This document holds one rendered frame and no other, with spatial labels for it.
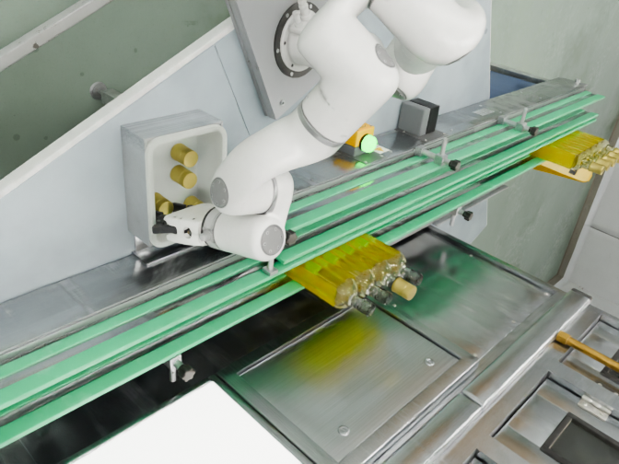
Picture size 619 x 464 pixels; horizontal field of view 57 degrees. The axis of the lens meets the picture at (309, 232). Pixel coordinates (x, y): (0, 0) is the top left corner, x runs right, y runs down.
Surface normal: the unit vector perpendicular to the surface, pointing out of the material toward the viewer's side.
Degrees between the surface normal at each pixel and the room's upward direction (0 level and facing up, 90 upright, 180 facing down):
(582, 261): 90
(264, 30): 4
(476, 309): 91
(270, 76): 4
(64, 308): 90
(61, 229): 0
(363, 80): 56
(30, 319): 90
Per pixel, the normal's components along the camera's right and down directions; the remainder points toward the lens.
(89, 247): 0.71, 0.42
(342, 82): -0.55, 0.38
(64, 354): 0.10, -0.85
